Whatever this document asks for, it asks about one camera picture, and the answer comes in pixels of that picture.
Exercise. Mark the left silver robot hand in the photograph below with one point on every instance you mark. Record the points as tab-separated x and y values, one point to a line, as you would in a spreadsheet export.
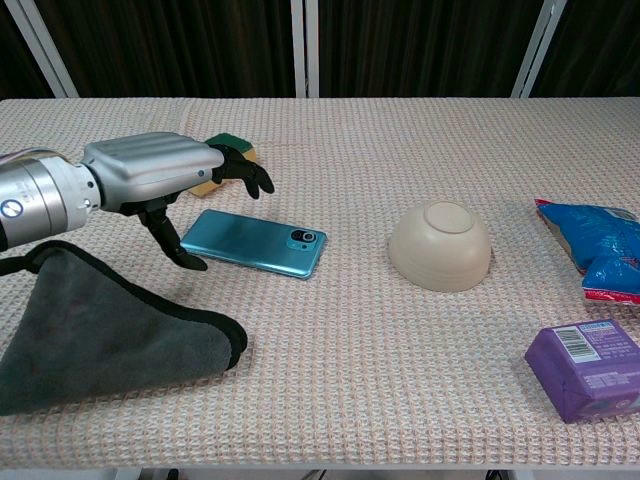
150	167

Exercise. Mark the teal smartphone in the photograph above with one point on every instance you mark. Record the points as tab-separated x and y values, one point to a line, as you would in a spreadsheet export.
255	243

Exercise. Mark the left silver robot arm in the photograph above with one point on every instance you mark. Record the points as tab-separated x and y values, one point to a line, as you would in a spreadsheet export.
35	197

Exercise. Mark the green yellow sponge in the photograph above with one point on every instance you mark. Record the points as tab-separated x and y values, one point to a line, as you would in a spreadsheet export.
235	165

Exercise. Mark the grey microfibre cloth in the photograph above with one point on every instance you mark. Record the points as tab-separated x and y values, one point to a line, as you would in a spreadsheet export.
95	340

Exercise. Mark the beige waffle tablecloth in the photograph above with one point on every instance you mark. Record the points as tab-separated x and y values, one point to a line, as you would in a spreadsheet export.
350	350

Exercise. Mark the beige upturned bowl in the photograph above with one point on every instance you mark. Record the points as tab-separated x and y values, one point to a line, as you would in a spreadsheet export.
440	245

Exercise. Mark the dark curtain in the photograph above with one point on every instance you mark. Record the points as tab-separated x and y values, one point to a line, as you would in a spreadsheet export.
430	45

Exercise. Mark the blue snack bag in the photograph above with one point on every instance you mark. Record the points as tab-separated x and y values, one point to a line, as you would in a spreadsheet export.
597	245

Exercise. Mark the purple wrapped packet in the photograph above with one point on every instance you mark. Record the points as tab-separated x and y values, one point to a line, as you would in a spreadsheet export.
587	367

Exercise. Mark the white screen frame post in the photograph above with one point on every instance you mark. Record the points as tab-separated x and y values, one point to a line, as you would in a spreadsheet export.
45	47
537	47
304	47

